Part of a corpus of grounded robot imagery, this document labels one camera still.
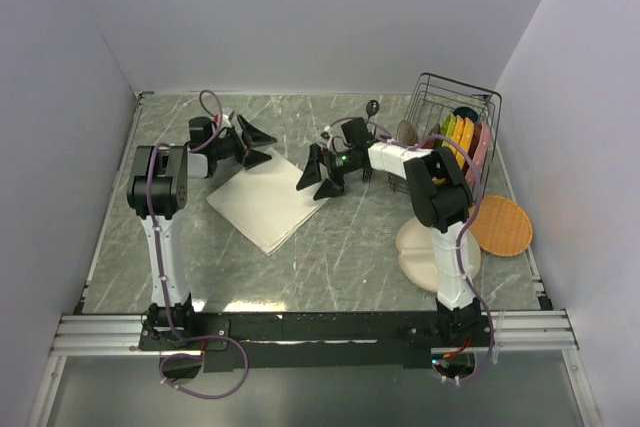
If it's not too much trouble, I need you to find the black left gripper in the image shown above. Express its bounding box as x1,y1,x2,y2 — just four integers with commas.
209,116,276,170

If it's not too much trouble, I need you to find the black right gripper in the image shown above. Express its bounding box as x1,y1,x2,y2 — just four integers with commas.
297,144,359,201

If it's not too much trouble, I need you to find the white cloth napkin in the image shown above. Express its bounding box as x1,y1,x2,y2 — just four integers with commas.
207,148,326,256

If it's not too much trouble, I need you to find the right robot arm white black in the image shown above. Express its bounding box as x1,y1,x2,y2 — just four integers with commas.
296,117,479,346

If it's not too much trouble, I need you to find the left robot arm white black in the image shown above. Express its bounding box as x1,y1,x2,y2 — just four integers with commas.
126,114,277,349

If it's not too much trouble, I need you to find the black fork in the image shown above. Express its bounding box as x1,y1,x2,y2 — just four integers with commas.
361,169,373,183

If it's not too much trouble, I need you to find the black spoon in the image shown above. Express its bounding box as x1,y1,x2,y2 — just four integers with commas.
365,99,380,131

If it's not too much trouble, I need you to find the brown round plate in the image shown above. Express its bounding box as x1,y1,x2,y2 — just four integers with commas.
396,120,419,147

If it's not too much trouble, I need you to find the beige round plate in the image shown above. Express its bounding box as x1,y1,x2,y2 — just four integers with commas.
396,217,463,293

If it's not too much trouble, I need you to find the green plate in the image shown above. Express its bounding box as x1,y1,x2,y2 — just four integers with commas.
435,114,457,148

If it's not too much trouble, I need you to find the yellow plate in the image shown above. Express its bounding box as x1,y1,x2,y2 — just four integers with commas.
448,116,466,167

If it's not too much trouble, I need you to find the orange plate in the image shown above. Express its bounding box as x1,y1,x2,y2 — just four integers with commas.
460,119,475,172

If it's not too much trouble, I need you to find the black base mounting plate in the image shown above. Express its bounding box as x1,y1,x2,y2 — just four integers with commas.
139,311,492,373

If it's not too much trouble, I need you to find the dark blue bowl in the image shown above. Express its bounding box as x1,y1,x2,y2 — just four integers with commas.
453,106,479,123

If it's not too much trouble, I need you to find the pink plate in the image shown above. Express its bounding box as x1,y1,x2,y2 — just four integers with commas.
468,121,490,172

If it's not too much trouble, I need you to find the orange woven round placemat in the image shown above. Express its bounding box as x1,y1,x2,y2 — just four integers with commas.
470,195,533,257

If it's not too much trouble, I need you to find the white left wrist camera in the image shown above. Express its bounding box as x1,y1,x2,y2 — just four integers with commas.
213,107,235,130

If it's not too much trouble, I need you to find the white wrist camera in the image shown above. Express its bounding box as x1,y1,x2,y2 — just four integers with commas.
213,107,235,130
320,125,346,153

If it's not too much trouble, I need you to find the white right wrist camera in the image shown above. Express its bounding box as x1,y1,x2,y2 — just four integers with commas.
320,125,346,153

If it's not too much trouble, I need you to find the black wire dish rack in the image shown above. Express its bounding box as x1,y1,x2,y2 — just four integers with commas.
393,73,509,196

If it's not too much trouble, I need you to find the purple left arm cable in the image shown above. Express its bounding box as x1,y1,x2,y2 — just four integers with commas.
147,90,251,401

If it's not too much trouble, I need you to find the aluminium frame rail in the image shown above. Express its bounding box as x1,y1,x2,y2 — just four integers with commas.
50,311,578,357

